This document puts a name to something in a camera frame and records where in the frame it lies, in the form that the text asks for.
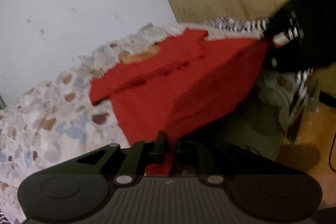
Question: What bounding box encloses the red long-sleeve shirt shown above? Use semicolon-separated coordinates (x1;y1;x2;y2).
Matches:
89;28;276;177

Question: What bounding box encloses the black and white striped sheet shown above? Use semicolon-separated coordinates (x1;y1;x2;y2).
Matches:
202;17;318;119

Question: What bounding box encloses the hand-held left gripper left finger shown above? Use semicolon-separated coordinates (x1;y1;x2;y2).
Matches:
51;131;168;186

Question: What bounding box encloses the patterned quilted duvet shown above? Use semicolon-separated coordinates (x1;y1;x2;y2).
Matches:
0;22;218;224

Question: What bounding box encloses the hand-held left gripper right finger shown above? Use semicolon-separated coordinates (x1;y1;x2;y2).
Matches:
174;139;279;186

